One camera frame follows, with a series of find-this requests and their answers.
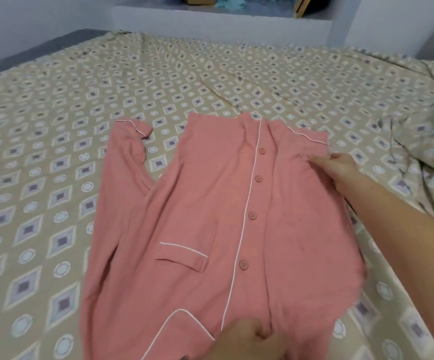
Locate person's left hand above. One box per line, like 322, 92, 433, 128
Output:
200, 317, 296, 360

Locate bed with patterned beige sheet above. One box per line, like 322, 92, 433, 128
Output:
0, 0, 434, 360

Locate person's right forearm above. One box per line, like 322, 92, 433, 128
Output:
344, 179, 434, 360

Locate person's right hand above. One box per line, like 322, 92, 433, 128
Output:
307, 152, 364, 200

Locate pink shirt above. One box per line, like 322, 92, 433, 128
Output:
80, 110, 368, 360

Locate teal small item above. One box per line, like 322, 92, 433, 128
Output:
215, 0, 248, 12

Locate leaning wooden picture frames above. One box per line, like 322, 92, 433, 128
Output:
292, 0, 334, 18

